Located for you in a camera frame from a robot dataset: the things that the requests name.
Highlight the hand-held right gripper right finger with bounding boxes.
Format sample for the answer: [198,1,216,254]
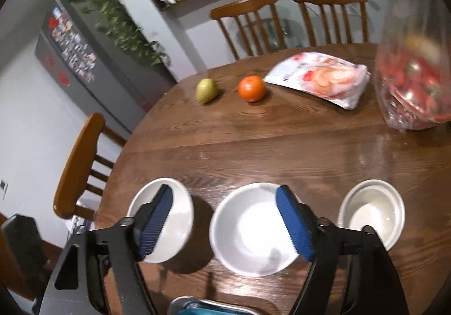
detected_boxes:
[275,184,411,315]

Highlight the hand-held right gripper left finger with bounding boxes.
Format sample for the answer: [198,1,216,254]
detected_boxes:
[40,184,175,315]

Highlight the medium white bowl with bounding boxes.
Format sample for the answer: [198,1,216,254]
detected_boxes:
[126,177,194,264]

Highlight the large white bowl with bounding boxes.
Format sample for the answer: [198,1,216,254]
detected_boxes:
[209,182,304,277]

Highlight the small tall white bowl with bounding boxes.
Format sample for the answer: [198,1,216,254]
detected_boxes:
[337,179,406,252]

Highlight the large blue patterned square plate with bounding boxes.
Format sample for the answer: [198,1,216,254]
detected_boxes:
[168,296,255,315]

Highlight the grey refrigerator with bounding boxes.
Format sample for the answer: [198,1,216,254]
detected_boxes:
[34,0,177,134]

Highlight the green pear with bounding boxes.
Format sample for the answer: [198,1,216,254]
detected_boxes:
[195,78,219,104]

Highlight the orange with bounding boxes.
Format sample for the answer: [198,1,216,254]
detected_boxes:
[238,75,266,103]

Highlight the white red snack packet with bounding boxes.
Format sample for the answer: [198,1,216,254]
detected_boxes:
[262,52,371,110]

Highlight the clear plastic bag of strawberries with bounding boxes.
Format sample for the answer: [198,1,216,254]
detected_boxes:
[373,0,451,130]

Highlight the group of fridge photo magnets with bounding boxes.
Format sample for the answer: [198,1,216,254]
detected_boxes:
[51,6,97,83]

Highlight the trailing green plant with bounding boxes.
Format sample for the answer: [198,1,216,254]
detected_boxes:
[58,0,173,69]

